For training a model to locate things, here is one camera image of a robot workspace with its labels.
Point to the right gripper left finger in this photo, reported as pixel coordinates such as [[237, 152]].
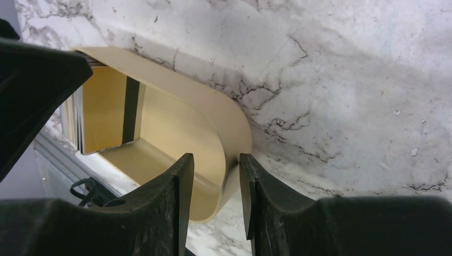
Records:
[[150, 220]]

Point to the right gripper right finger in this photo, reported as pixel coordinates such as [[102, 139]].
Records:
[[280, 221]]

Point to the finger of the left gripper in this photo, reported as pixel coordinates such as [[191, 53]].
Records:
[[35, 81]]

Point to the beige oval tray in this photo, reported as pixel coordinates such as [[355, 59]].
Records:
[[180, 116]]

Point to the stack of cards in tray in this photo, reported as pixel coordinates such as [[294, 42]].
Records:
[[105, 112]]

